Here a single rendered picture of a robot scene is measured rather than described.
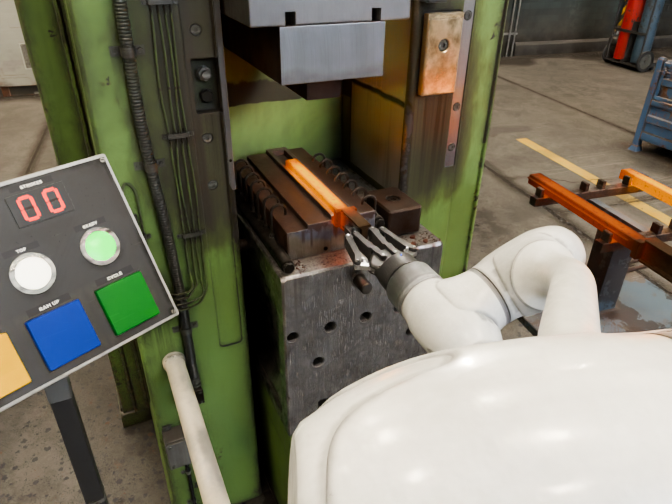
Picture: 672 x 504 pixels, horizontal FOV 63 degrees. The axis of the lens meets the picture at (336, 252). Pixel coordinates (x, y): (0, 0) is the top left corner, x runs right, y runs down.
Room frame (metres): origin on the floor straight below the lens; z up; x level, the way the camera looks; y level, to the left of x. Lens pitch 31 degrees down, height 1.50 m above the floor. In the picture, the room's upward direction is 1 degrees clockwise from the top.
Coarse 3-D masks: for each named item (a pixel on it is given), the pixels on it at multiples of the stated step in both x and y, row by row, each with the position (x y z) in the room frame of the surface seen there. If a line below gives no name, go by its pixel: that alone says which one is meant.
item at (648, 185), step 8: (632, 176) 1.19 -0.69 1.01; (640, 176) 1.19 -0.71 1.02; (632, 184) 1.19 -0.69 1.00; (640, 184) 1.16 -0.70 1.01; (648, 184) 1.14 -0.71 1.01; (656, 184) 1.14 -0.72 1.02; (648, 192) 1.14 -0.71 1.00; (656, 192) 1.12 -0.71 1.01; (664, 192) 1.10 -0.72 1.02; (664, 200) 1.09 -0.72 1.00
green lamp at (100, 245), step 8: (96, 232) 0.71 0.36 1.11; (104, 232) 0.72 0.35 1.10; (88, 240) 0.70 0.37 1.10; (96, 240) 0.70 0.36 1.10; (104, 240) 0.71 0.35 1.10; (112, 240) 0.72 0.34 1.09; (88, 248) 0.69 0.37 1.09; (96, 248) 0.70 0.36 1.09; (104, 248) 0.70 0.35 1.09; (112, 248) 0.71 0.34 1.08; (96, 256) 0.69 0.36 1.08; (104, 256) 0.70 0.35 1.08
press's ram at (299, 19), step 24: (240, 0) 0.97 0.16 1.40; (264, 0) 0.94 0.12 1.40; (288, 0) 0.96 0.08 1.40; (312, 0) 0.98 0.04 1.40; (336, 0) 1.00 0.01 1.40; (360, 0) 1.01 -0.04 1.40; (384, 0) 1.03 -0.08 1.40; (408, 0) 1.06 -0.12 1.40; (264, 24) 0.94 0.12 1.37; (312, 24) 0.98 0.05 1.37
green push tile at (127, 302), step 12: (132, 276) 0.70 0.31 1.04; (108, 288) 0.67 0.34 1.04; (120, 288) 0.68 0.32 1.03; (132, 288) 0.69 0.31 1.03; (144, 288) 0.70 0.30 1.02; (108, 300) 0.66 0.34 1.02; (120, 300) 0.67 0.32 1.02; (132, 300) 0.67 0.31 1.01; (144, 300) 0.69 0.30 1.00; (108, 312) 0.64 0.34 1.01; (120, 312) 0.65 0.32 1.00; (132, 312) 0.66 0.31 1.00; (144, 312) 0.67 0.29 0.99; (156, 312) 0.68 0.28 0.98; (120, 324) 0.64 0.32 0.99; (132, 324) 0.65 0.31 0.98
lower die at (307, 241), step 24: (264, 168) 1.27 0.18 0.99; (288, 168) 1.24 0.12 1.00; (312, 168) 1.27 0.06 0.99; (264, 192) 1.14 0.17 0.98; (288, 192) 1.13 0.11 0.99; (312, 192) 1.11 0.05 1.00; (336, 192) 1.12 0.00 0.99; (288, 216) 1.03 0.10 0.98; (312, 216) 1.01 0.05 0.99; (288, 240) 0.95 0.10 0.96; (312, 240) 0.97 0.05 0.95; (336, 240) 1.00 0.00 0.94
